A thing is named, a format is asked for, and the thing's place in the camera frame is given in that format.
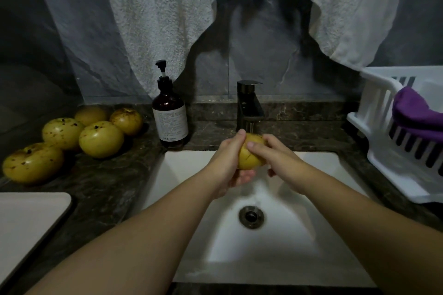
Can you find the white plastic basket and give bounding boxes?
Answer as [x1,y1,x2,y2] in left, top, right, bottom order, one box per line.
[347,65,443,204]

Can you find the spotted yellow apple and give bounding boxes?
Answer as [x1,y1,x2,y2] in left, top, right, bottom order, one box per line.
[239,133,268,171]

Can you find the purple cloth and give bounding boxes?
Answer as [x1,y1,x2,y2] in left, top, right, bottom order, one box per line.
[392,87,443,142]

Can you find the person's left forearm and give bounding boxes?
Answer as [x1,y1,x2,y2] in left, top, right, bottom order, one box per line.
[24,170,222,295]

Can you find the group of yellow apples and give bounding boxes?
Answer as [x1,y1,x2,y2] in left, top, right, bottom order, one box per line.
[2,105,145,185]

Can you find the beige plastic tray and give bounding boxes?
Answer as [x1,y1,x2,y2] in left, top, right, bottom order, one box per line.
[0,192,73,289]

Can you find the person's left hand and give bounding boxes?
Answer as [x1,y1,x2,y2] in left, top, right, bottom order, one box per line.
[204,129,257,200]

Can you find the white sink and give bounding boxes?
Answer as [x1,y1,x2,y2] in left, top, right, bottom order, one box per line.
[135,149,378,287]

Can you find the black faucet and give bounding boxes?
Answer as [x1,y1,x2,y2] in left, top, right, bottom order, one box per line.
[237,80,265,135]

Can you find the person's right forearm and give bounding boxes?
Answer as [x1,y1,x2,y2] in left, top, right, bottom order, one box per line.
[294,165,443,295]

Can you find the metal sink drain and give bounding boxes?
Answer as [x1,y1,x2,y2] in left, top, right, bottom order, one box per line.
[239,205,265,230]

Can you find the dark soap pump bottle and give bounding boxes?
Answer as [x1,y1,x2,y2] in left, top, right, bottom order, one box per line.
[151,59,190,148]

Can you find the person's right hand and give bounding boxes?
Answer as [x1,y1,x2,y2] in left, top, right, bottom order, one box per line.
[246,133,314,194]

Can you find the white hanging towel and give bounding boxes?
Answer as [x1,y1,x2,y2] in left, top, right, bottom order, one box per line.
[88,0,409,96]

